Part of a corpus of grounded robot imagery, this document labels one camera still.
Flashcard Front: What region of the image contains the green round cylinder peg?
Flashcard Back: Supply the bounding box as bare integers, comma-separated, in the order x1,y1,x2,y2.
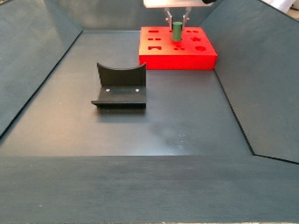
172,22,183,41

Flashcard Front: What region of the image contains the red shape sorting board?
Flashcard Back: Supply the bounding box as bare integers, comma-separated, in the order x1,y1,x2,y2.
139,26,217,70

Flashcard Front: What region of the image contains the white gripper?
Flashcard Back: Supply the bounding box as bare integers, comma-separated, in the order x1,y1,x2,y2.
143,0,213,30

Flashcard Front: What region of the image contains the black curved holder stand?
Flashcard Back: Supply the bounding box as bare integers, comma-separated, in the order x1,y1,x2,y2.
91,64,147,109

